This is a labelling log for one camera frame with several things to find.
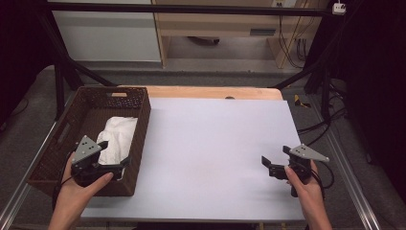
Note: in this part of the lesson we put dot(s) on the white cabinet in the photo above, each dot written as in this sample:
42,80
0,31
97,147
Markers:
105,35

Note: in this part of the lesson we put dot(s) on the person's right hand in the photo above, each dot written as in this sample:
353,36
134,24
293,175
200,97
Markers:
311,195

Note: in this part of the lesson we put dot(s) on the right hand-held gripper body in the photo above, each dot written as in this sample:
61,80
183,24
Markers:
306,152

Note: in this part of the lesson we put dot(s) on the aluminium rail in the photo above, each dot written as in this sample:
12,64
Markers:
12,206
367,214

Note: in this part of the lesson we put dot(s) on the brown woven basket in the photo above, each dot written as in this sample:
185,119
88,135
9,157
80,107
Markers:
79,121

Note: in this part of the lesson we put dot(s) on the yellow and black tape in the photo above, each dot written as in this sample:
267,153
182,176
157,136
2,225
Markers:
300,101

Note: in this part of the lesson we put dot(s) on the black curtain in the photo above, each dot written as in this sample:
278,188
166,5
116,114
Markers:
376,80

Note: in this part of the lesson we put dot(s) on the black horizontal frame bar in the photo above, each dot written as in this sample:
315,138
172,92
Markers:
191,9

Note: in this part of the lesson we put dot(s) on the black metal stand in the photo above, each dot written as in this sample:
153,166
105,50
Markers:
59,83
325,89

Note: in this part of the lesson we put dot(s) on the person's left hand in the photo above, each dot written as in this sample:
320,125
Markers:
73,195

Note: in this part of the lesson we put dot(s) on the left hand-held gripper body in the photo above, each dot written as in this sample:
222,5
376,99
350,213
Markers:
84,150

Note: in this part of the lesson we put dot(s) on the white baby romper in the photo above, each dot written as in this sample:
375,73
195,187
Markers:
118,134

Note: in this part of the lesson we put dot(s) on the small white device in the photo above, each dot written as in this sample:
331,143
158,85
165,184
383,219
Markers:
339,8

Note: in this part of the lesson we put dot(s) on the light wooden desk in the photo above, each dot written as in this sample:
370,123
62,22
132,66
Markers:
217,24

